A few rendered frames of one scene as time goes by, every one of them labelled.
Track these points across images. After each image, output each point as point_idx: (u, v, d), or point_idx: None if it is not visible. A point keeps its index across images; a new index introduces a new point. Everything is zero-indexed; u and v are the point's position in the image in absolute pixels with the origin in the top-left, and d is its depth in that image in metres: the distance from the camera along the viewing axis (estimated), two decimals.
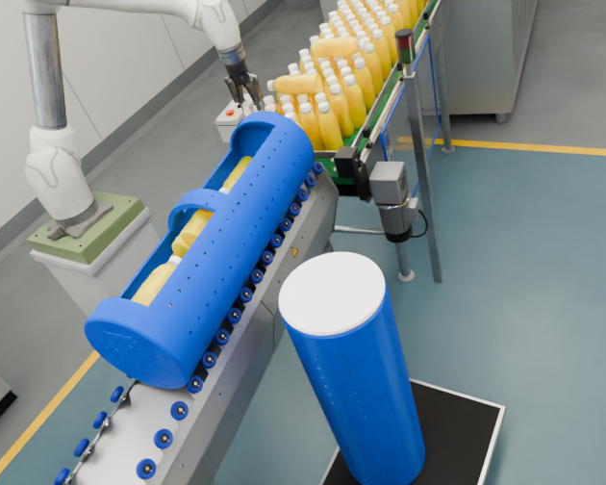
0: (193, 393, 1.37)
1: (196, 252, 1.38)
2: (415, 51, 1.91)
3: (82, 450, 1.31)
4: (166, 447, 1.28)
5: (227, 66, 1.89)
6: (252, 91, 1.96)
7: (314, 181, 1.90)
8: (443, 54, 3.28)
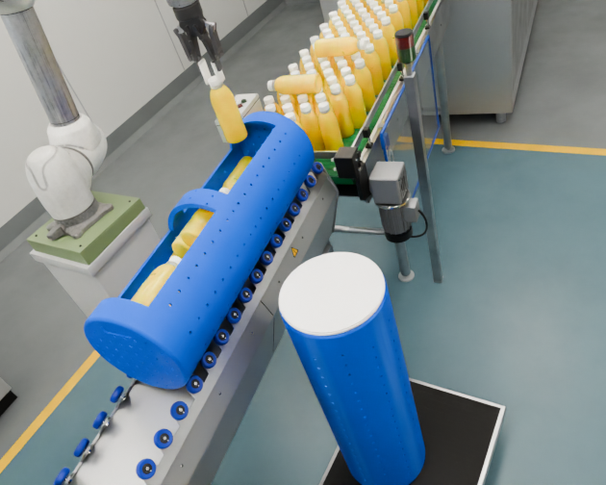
0: (193, 393, 1.37)
1: (196, 252, 1.38)
2: (415, 51, 1.91)
3: (82, 450, 1.31)
4: (166, 447, 1.28)
5: (175, 11, 1.46)
6: (210, 45, 1.54)
7: (314, 181, 1.90)
8: (443, 54, 3.28)
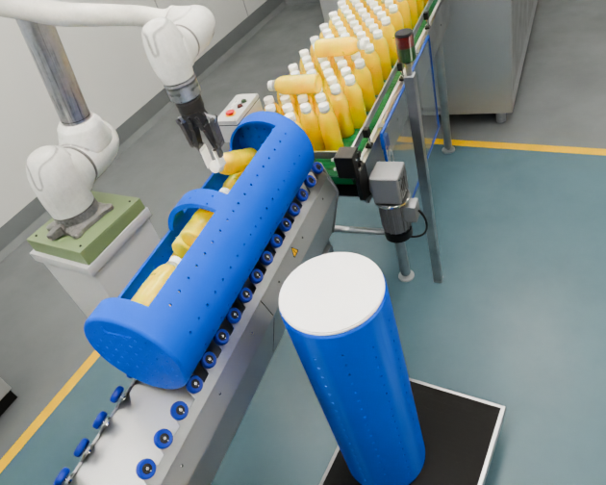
0: (193, 393, 1.37)
1: (196, 252, 1.38)
2: (415, 51, 1.91)
3: (82, 450, 1.31)
4: (166, 447, 1.28)
5: (178, 106, 1.50)
6: (211, 135, 1.58)
7: (314, 181, 1.90)
8: (443, 54, 3.28)
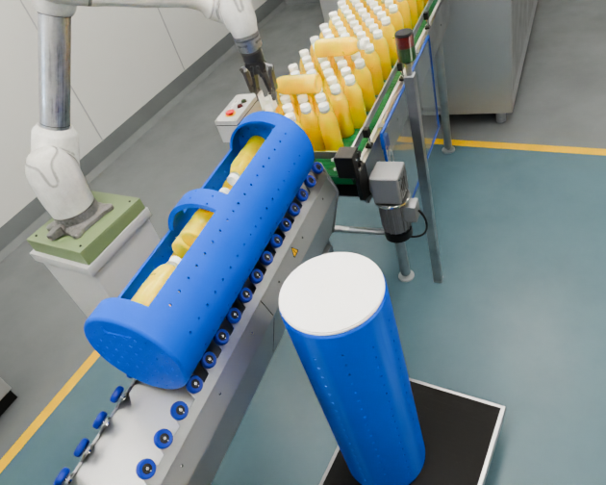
0: (193, 393, 1.37)
1: (196, 252, 1.38)
2: (415, 51, 1.91)
3: (82, 450, 1.31)
4: (166, 447, 1.28)
5: (243, 56, 1.90)
6: (267, 81, 1.98)
7: (314, 181, 1.90)
8: (443, 54, 3.28)
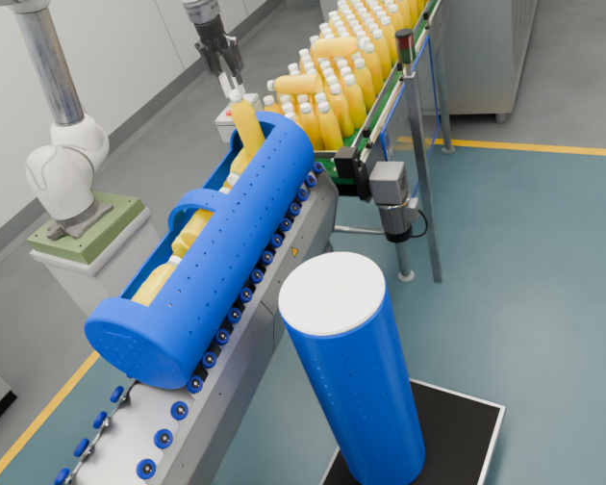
0: (193, 393, 1.37)
1: (196, 252, 1.38)
2: (415, 51, 1.91)
3: (82, 450, 1.31)
4: (166, 447, 1.28)
5: (197, 26, 1.46)
6: (231, 60, 1.54)
7: (314, 181, 1.90)
8: (443, 54, 3.28)
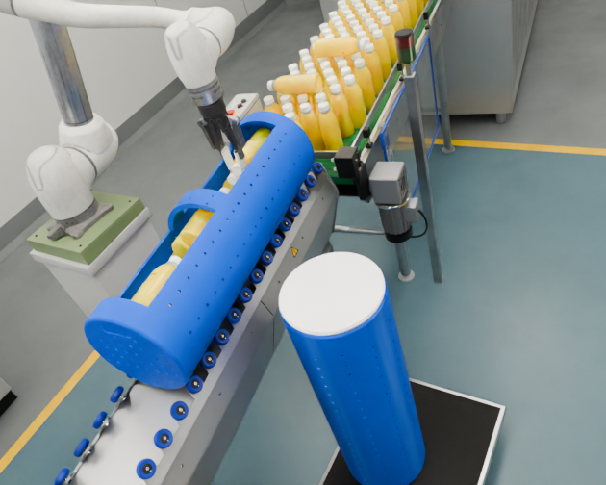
0: (193, 393, 1.37)
1: (196, 252, 1.38)
2: (415, 51, 1.91)
3: (82, 450, 1.31)
4: (166, 447, 1.28)
5: (200, 108, 1.50)
6: (233, 137, 1.58)
7: (314, 181, 1.90)
8: (443, 54, 3.28)
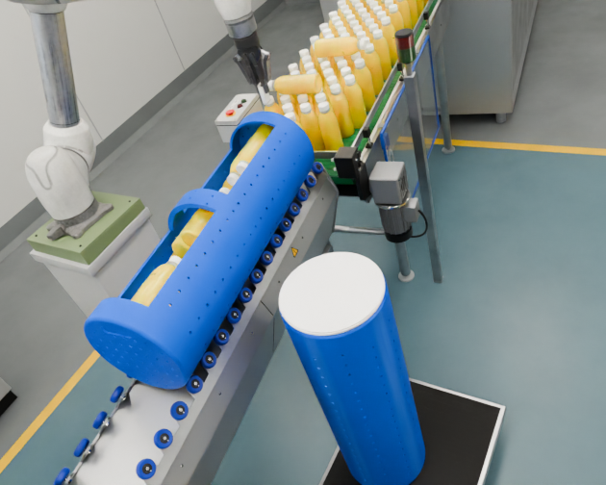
0: (193, 393, 1.37)
1: (196, 252, 1.38)
2: (415, 51, 1.91)
3: (82, 450, 1.31)
4: (166, 447, 1.28)
5: None
6: (252, 71, 1.75)
7: (314, 181, 1.90)
8: (443, 54, 3.28)
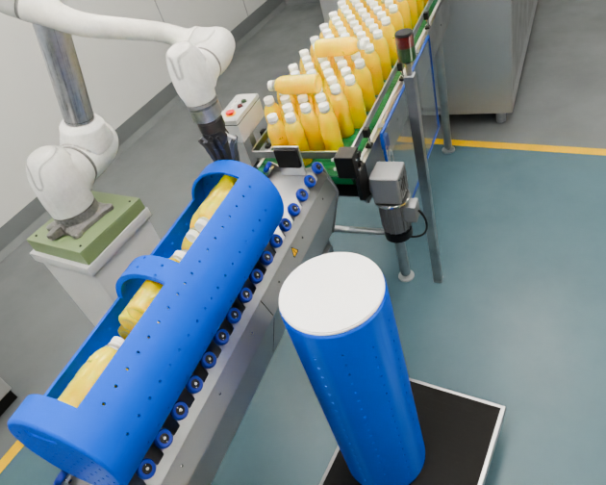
0: (188, 390, 1.37)
1: (138, 336, 1.21)
2: (415, 51, 1.91)
3: None
4: (164, 448, 1.28)
5: None
6: (218, 153, 1.65)
7: (314, 179, 1.90)
8: (443, 54, 3.28)
